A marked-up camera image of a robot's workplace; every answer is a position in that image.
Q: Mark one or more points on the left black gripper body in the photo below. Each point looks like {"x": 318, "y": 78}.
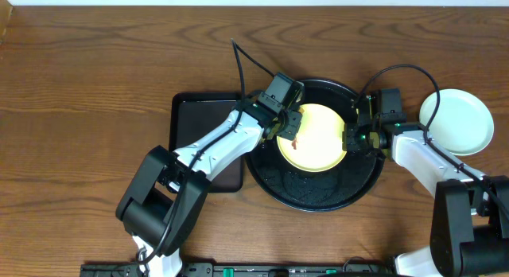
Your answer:
{"x": 289, "y": 123}

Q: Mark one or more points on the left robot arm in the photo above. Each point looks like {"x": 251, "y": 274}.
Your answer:
{"x": 166, "y": 195}

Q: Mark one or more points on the green and yellow sponge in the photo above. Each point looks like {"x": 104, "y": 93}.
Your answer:
{"x": 294, "y": 143}

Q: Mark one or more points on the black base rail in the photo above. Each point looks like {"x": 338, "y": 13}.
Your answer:
{"x": 210, "y": 270}

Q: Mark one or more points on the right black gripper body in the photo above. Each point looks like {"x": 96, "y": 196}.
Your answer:
{"x": 359, "y": 138}

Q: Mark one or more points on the black rectangular tray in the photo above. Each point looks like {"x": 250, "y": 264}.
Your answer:
{"x": 193, "y": 115}

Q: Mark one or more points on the yellow plate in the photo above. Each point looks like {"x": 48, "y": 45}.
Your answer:
{"x": 319, "y": 140}

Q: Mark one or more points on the black round tray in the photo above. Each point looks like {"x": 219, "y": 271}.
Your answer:
{"x": 329, "y": 190}

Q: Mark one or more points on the pale green plate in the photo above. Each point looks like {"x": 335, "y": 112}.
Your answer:
{"x": 465, "y": 150}
{"x": 458, "y": 118}

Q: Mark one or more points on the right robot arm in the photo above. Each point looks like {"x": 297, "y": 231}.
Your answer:
{"x": 469, "y": 233}

